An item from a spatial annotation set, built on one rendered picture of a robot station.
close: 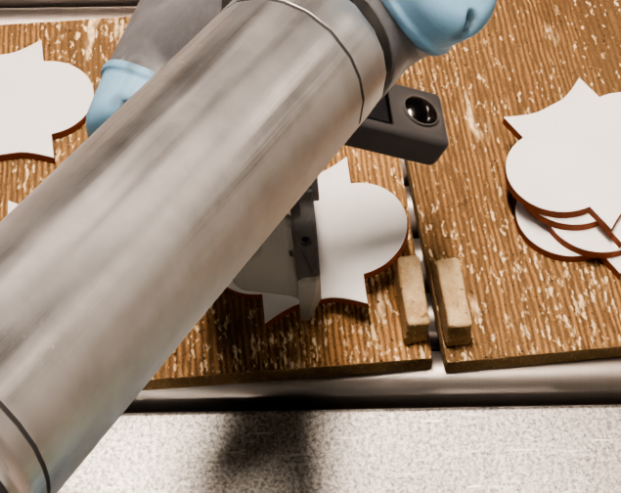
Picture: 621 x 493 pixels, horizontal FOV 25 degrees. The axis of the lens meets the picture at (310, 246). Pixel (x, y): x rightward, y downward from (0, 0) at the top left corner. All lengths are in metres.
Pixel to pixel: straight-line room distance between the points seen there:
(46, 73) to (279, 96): 0.63
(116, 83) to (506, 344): 0.41
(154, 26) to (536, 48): 0.54
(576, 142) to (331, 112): 0.53
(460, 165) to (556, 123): 0.08
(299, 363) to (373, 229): 0.11
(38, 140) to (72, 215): 0.64
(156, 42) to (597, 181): 0.45
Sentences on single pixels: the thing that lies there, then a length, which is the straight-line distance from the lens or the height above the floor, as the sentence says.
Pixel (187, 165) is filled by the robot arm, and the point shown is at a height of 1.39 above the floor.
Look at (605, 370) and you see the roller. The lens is 1.03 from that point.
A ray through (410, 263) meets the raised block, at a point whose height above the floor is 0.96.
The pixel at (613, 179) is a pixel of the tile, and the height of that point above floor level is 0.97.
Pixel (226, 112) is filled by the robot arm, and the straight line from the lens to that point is 0.52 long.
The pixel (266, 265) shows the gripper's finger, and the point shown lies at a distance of 0.96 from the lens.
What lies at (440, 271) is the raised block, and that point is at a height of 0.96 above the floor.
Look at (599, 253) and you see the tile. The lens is 1.04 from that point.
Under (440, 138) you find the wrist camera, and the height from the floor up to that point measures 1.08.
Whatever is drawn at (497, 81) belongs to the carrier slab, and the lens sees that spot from 1.15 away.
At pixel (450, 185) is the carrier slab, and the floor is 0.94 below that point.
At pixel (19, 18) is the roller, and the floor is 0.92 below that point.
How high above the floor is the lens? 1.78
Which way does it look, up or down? 54 degrees down
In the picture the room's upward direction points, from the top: straight up
